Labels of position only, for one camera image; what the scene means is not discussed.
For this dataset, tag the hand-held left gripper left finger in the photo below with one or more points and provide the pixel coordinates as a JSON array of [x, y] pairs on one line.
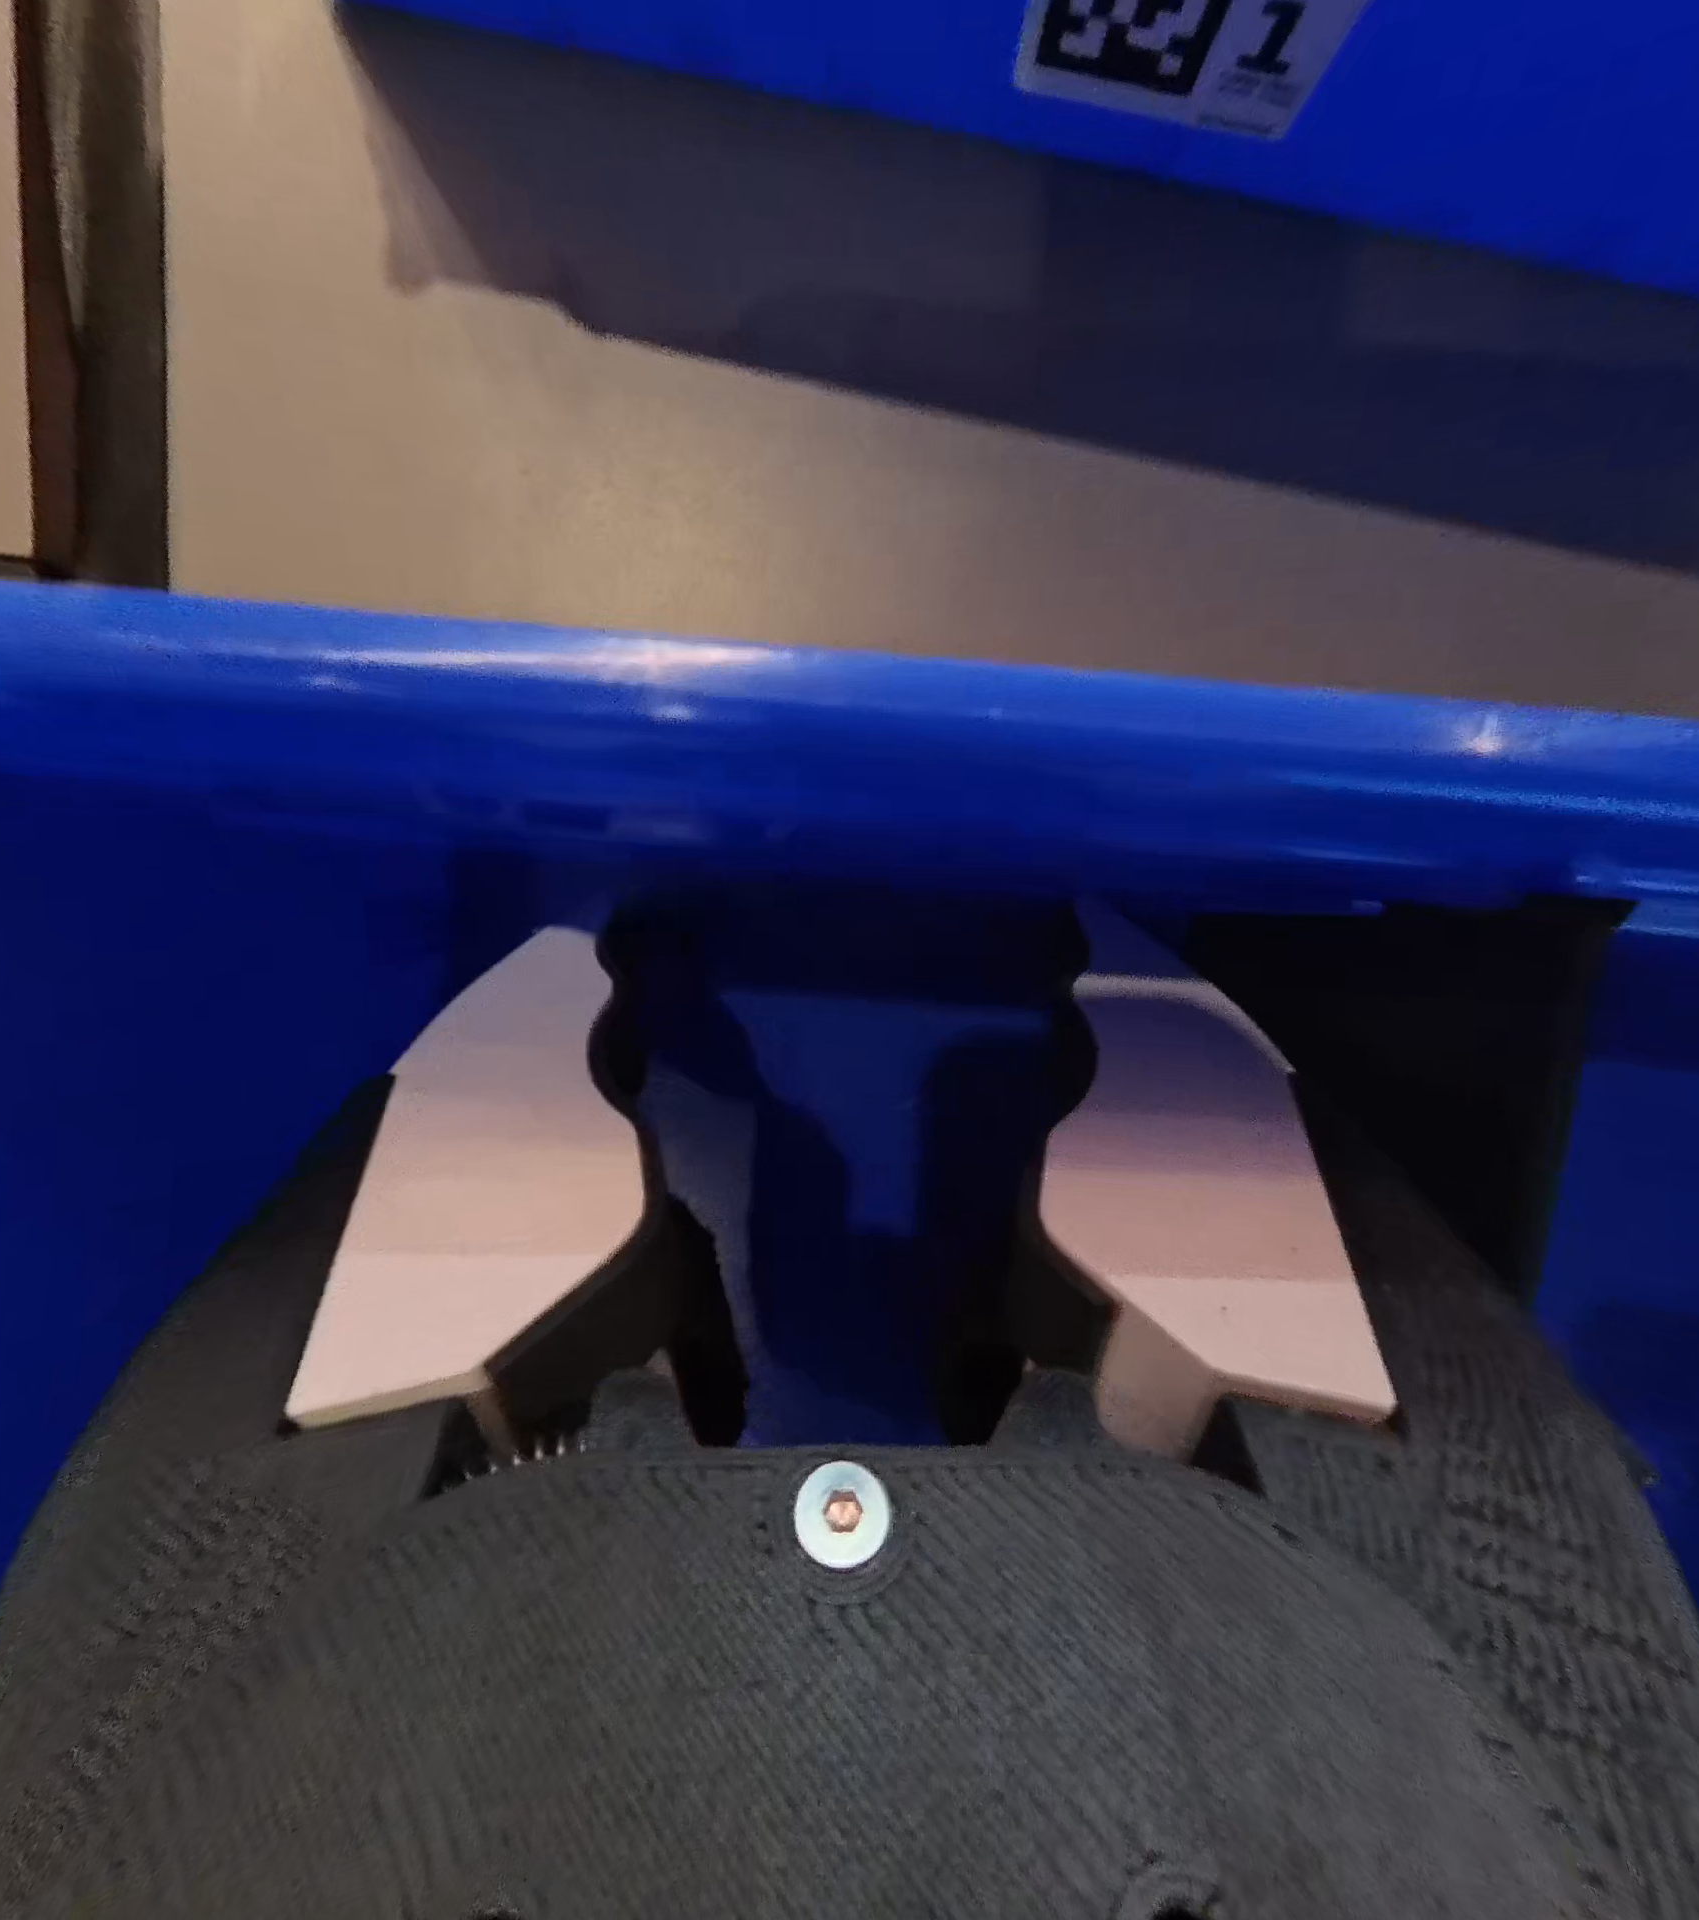
[[474, 1169]]

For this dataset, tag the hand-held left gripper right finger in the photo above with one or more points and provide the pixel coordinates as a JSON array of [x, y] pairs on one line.
[[1211, 1200]]

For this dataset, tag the blue storage bin with divider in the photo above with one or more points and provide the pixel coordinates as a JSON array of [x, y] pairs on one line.
[[115, 1051]]

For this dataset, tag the blue plastic storage bin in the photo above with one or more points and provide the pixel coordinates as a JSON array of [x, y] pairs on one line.
[[1538, 135]]

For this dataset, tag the black bin divider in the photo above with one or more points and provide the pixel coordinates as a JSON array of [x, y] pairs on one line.
[[1420, 1081]]

